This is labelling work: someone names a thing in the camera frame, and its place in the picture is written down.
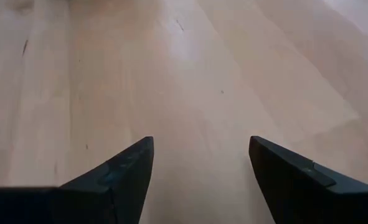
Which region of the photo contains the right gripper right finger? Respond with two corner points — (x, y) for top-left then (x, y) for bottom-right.
(248, 135), (368, 224)

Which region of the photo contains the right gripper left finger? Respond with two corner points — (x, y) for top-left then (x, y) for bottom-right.
(0, 136), (154, 224)

